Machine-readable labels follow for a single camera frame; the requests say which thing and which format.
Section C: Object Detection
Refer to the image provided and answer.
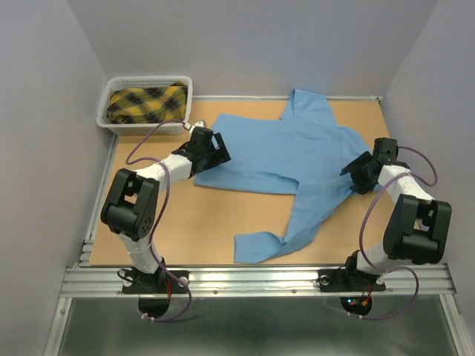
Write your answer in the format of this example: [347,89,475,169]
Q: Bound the light blue long sleeve shirt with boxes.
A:
[195,89,369,263]

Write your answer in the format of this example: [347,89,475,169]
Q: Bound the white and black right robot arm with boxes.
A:
[335,138,452,291]

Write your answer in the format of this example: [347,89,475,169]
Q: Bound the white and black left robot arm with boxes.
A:
[100,122,231,294]

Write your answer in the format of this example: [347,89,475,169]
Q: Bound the yellow plaid shirt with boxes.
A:
[106,82,189,125]

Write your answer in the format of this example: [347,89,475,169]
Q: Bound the white plastic basket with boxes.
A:
[96,76,193,136]

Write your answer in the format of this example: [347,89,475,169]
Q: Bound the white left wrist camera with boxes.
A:
[183,120,207,132]

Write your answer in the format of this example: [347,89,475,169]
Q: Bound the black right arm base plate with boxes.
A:
[316,266,386,317]

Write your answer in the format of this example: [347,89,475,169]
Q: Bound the aluminium mounting rail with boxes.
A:
[59,265,456,298]

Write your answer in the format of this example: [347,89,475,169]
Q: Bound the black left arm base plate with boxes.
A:
[117,267,186,320]

